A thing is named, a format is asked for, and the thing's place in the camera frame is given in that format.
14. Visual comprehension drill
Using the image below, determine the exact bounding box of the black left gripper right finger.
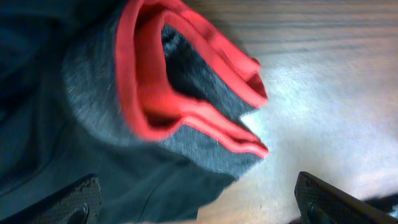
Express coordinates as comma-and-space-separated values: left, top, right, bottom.
294, 171, 397, 224

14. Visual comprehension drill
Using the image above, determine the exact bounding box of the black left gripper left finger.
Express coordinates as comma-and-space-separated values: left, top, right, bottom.
1, 174, 102, 224

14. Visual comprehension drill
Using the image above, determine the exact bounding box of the black leggings red waistband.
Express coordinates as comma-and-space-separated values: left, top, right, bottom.
1, 0, 268, 223

